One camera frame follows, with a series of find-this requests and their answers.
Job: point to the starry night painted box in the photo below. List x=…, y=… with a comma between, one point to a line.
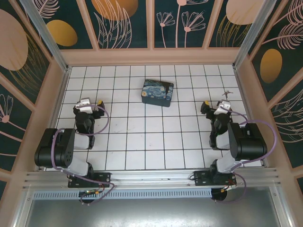
x=156, y=91

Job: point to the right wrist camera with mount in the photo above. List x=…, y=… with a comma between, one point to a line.
x=223, y=106

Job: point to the small silver key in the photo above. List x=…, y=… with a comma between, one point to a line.
x=227, y=93

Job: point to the aluminium mounting rail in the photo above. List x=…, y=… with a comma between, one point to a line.
x=151, y=176

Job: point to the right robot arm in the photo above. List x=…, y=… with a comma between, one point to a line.
x=251, y=142

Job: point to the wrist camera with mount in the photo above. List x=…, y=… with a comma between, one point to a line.
x=83, y=105
x=223, y=106

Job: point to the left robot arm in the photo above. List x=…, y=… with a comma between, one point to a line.
x=59, y=149

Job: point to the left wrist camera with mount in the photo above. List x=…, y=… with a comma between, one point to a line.
x=83, y=105

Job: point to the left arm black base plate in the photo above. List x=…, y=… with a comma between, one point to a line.
x=104, y=177

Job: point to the aluminium frame post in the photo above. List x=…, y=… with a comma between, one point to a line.
x=248, y=35
x=47, y=37

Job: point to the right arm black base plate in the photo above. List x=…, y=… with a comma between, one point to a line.
x=201, y=178

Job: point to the metal sheet panel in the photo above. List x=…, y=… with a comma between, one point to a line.
x=151, y=212

